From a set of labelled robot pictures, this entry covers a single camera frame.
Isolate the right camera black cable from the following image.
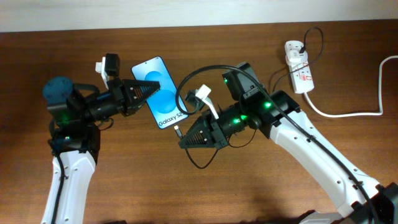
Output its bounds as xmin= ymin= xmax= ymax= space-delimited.
xmin=175 ymin=64 xmax=379 ymax=224

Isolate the white power strip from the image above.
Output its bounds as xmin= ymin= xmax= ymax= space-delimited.
xmin=284 ymin=40 xmax=314 ymax=94

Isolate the black charging cable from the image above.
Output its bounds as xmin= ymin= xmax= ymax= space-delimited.
xmin=174 ymin=26 xmax=325 ymax=170

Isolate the white power strip cord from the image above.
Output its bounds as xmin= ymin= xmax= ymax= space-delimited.
xmin=302 ymin=55 xmax=398 ymax=118

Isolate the white charger adapter plug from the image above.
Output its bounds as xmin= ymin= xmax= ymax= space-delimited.
xmin=285 ymin=50 xmax=308 ymax=66

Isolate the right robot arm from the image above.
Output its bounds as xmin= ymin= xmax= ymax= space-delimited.
xmin=175 ymin=65 xmax=397 ymax=223

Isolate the blue Galaxy smartphone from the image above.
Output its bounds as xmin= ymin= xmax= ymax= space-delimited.
xmin=131 ymin=56 xmax=188 ymax=129

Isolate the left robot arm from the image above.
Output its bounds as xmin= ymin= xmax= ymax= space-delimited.
xmin=42 ymin=77 xmax=160 ymax=223

